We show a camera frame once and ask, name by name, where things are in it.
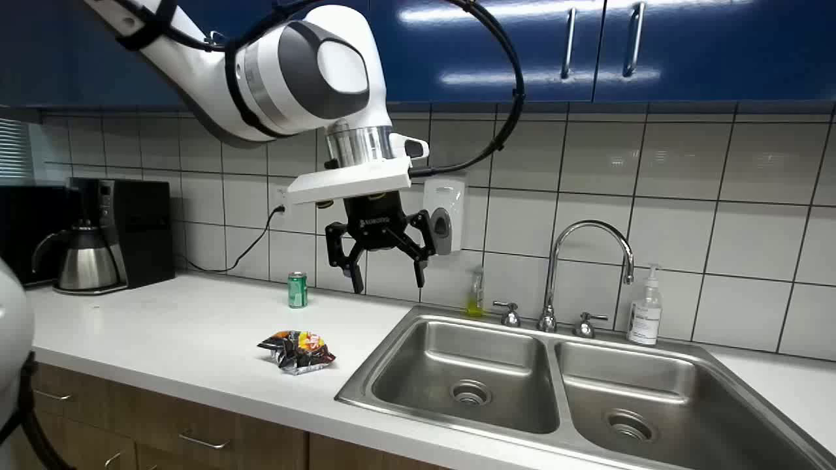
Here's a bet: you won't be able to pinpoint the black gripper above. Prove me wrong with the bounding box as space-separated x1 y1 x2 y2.
323 194 436 296

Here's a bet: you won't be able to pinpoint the black chips packet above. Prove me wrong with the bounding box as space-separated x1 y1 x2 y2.
258 330 335 373

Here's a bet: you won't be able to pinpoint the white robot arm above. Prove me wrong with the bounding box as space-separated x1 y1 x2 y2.
82 0 436 283

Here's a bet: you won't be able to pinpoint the stainless steel double sink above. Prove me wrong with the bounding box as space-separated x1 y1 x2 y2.
338 309 836 470

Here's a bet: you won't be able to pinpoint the green soda can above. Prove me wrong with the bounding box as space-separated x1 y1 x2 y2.
286 271 308 309

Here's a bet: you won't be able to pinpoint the green dish soap bottle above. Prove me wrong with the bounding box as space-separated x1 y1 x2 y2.
465 268 485 319

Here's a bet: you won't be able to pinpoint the chrome gooseneck faucet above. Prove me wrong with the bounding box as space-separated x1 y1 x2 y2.
485 217 634 332

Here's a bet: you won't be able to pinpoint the black coffee maker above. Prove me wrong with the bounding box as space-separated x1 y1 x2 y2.
71 177 175 288

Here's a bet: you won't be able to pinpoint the clear sanitizer pump bottle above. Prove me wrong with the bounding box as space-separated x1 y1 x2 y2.
626 268 664 344

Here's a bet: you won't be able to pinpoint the steel coffee carafe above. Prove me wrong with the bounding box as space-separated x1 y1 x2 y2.
30 223 122 296

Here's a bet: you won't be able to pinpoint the wooden lower cabinets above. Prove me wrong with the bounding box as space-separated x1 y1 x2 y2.
3 365 440 470

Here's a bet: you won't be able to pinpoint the blue upper cabinets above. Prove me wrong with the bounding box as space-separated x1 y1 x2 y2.
0 0 836 109

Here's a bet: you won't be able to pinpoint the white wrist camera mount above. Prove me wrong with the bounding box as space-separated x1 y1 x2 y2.
286 160 409 203

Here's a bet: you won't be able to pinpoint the white wall soap dispenser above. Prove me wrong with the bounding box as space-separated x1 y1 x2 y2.
422 177 465 257

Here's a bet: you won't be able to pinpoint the black power cord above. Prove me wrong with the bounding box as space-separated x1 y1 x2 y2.
221 203 286 280

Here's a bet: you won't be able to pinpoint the white wall outlet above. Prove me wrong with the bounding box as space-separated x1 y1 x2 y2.
268 182 291 231

